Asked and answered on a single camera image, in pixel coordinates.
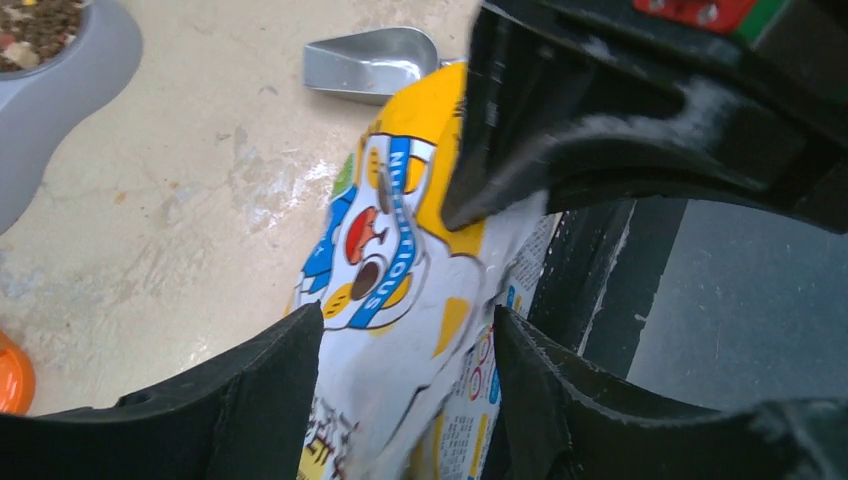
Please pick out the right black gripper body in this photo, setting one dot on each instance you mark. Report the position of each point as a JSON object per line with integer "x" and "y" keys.
{"x": 790, "y": 56}

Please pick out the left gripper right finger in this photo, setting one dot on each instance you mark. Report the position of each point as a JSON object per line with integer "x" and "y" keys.
{"x": 566, "y": 418}

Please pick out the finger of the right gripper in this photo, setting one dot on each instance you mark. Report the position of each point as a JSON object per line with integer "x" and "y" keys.
{"x": 551, "y": 108}

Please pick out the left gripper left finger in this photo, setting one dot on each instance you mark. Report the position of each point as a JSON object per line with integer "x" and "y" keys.
{"x": 239, "y": 415}

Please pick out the metal food scoop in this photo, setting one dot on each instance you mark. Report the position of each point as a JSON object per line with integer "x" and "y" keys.
{"x": 370, "y": 67}

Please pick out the pet food bag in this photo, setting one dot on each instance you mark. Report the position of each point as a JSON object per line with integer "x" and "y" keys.
{"x": 407, "y": 384}

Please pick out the grey double pet bowl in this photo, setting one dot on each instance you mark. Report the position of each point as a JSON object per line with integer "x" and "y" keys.
{"x": 41, "y": 106}

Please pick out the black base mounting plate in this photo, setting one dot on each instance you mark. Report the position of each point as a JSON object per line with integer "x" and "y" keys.
{"x": 600, "y": 276}

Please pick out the orange green toy block piece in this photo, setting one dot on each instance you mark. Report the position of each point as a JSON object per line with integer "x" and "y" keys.
{"x": 17, "y": 378}

